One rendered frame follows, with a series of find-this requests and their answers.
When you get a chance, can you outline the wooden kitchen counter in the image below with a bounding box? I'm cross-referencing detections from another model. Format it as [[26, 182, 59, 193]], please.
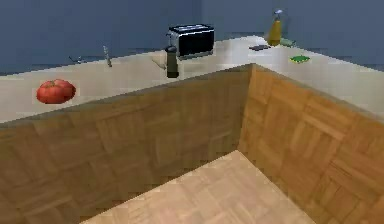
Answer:
[[0, 34, 384, 224]]

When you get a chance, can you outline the dark pepper mill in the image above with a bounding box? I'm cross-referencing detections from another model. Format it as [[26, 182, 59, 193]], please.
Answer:
[[164, 45, 180, 79]]

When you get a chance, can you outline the black and silver toaster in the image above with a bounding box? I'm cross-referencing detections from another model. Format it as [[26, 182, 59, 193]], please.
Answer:
[[165, 23, 216, 61]]

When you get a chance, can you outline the black flat rectangle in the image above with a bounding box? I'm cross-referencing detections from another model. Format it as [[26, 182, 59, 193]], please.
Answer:
[[248, 44, 272, 52]]

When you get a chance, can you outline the yellow soap bottle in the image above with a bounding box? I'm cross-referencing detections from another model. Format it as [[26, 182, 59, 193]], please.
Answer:
[[266, 8, 285, 47]]

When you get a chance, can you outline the pale green dish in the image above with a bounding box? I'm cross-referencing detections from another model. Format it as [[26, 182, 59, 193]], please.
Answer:
[[279, 37, 297, 48]]

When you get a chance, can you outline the green sponge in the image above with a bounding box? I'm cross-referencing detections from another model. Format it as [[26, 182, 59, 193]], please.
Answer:
[[289, 55, 311, 65]]

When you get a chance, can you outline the silver fork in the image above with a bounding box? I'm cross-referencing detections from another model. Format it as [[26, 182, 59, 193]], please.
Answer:
[[68, 55, 88, 65]]

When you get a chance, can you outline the red tomato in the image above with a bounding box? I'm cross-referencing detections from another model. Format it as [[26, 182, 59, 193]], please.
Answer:
[[35, 78, 77, 105]]

